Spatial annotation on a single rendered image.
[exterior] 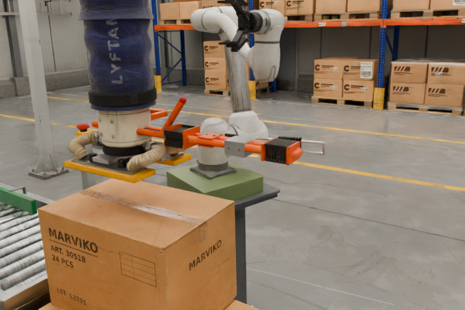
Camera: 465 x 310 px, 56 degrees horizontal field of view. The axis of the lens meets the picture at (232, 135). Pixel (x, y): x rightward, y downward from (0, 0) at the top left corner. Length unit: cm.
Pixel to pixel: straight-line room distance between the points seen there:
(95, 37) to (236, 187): 103
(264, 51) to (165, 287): 95
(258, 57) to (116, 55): 60
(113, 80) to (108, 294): 72
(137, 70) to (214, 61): 859
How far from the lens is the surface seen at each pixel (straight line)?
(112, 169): 146
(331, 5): 869
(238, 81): 226
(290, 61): 1042
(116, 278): 155
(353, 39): 991
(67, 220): 163
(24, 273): 219
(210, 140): 129
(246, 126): 223
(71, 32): 1302
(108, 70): 143
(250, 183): 215
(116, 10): 141
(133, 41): 143
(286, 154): 115
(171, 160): 151
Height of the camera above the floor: 157
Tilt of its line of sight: 14 degrees down
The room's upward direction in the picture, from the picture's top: 1 degrees counter-clockwise
